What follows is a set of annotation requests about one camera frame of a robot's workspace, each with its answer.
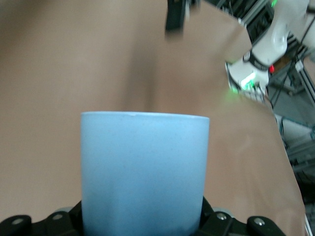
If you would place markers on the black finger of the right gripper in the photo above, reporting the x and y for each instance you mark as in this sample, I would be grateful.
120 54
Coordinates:
174 17

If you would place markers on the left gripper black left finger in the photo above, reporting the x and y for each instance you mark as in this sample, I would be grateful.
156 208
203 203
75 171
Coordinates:
69 223

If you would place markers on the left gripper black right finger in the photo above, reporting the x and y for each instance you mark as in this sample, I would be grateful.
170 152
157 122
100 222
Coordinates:
216 225

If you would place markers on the light blue plastic cup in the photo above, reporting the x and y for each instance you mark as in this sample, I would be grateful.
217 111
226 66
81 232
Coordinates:
145 172

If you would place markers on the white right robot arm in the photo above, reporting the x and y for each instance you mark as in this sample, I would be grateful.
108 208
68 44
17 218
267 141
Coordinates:
273 37

